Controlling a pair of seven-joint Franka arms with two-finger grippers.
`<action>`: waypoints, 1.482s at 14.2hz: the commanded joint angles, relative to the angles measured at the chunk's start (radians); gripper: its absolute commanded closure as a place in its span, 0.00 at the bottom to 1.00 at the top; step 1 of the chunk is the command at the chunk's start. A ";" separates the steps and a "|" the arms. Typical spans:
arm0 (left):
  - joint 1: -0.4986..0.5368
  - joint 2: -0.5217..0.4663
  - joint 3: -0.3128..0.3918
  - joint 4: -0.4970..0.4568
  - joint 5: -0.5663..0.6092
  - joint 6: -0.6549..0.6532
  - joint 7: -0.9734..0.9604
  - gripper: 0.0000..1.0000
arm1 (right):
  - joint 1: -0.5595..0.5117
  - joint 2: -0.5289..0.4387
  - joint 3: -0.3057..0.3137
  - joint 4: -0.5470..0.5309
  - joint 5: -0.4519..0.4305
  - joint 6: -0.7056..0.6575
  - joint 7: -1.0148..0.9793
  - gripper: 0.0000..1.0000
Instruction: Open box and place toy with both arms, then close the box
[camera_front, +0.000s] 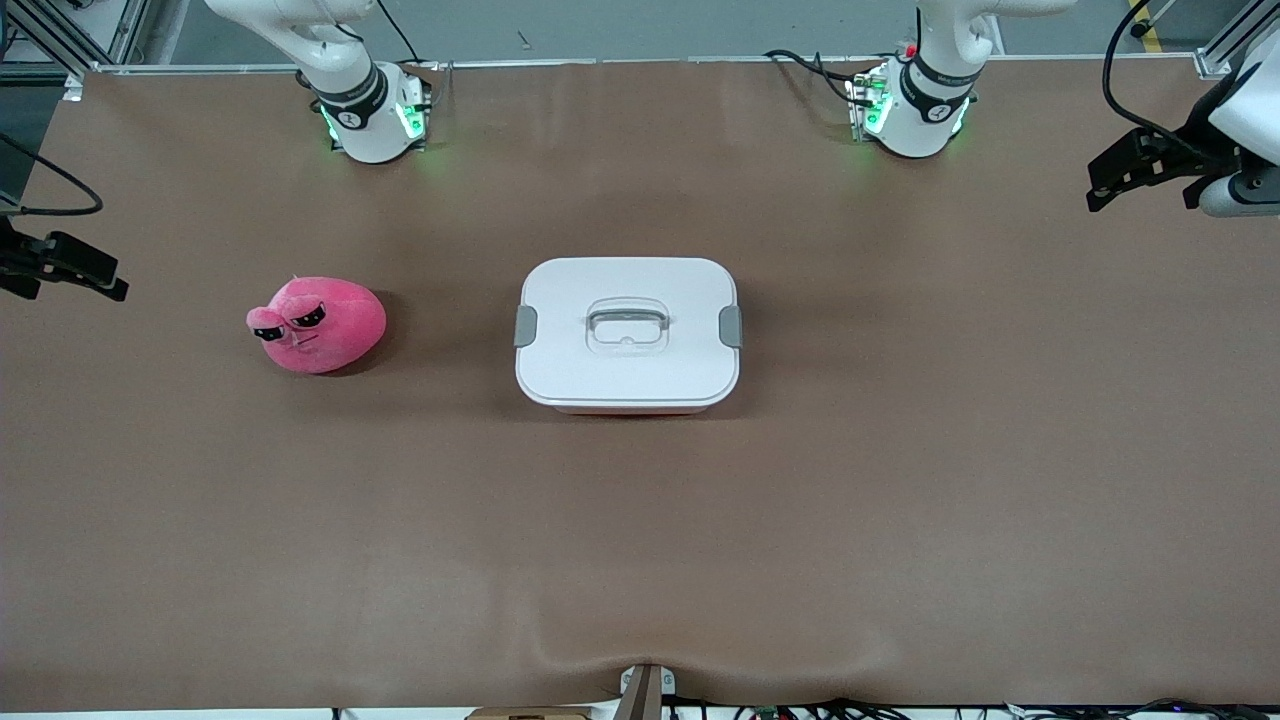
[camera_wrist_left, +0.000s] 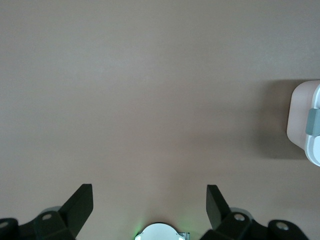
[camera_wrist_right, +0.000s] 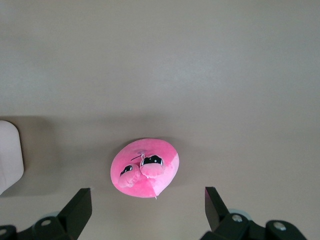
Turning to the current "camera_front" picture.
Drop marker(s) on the brown table mat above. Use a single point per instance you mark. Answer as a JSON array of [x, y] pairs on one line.
[[640, 550]]

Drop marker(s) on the pink plush toy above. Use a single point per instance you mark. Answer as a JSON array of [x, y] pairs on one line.
[[325, 330]]

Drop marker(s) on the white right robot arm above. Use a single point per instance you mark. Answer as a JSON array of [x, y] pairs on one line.
[[360, 120]]

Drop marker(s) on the aluminium frame profile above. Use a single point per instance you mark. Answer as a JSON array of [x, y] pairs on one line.
[[60, 35], [1230, 40]]

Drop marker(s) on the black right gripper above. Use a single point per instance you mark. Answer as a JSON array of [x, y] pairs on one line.
[[22, 258]]

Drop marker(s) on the front camera mounting bracket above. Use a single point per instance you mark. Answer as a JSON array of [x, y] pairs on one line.
[[642, 692]]

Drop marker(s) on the white box lid grey latches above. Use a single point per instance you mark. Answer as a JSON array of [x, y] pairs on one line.
[[630, 370]]

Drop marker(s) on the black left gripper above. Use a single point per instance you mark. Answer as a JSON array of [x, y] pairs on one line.
[[1187, 146]]

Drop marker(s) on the pink plastic box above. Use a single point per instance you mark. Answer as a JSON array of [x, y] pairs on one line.
[[630, 409]]

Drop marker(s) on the thin metal stand leg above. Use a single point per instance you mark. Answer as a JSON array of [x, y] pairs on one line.
[[1138, 28]]

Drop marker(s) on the cardboard piece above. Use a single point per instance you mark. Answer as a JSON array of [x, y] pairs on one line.
[[530, 714]]

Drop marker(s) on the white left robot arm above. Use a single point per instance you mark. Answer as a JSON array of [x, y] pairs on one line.
[[925, 120]]

